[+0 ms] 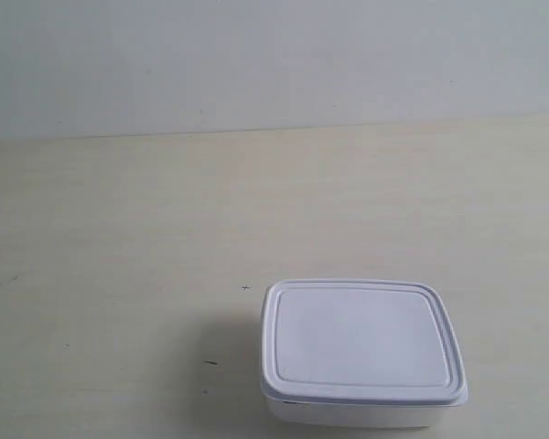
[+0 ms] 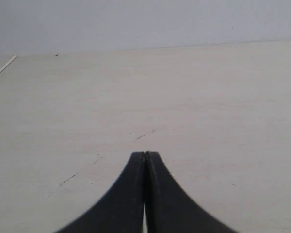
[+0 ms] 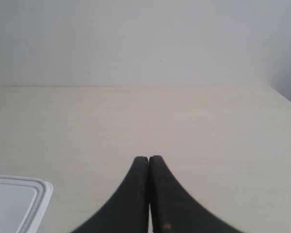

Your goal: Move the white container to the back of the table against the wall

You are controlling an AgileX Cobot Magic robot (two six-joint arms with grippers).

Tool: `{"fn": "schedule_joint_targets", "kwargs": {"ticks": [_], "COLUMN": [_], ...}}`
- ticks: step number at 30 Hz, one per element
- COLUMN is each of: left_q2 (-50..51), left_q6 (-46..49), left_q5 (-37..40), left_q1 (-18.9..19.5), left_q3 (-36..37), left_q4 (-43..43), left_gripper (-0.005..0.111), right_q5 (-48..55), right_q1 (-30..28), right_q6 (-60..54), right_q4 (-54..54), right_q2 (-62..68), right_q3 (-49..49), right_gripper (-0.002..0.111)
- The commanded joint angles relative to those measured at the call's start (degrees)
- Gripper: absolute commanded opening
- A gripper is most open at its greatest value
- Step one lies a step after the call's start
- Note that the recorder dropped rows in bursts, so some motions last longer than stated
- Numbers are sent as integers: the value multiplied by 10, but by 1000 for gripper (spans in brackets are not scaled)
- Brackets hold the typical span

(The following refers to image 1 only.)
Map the white lidded plastic container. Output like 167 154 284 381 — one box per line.
260 278 468 429

